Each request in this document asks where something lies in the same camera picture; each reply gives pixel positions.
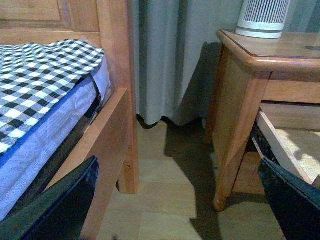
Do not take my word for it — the wooden bed frame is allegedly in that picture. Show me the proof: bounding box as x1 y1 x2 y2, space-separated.
0 0 139 240

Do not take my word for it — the grey quilted mattress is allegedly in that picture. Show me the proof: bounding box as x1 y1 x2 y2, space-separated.
0 57 112 220

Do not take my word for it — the wooden nightstand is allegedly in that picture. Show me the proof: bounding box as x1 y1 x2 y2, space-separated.
206 30 320 212

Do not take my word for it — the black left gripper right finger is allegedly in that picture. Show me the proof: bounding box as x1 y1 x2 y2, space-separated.
258 158 320 240

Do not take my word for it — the black white checkered sheet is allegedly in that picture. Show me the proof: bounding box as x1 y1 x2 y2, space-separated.
0 39 105 155

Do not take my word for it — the grey curtain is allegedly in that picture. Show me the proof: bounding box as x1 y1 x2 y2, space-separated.
132 0 320 130

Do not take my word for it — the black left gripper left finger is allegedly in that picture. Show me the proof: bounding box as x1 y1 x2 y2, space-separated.
0 156 100 240

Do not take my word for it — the white cylindrical air purifier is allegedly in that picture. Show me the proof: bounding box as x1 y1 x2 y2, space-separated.
235 0 291 39

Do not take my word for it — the wooden drawer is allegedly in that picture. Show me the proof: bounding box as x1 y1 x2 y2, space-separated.
250 102 320 188

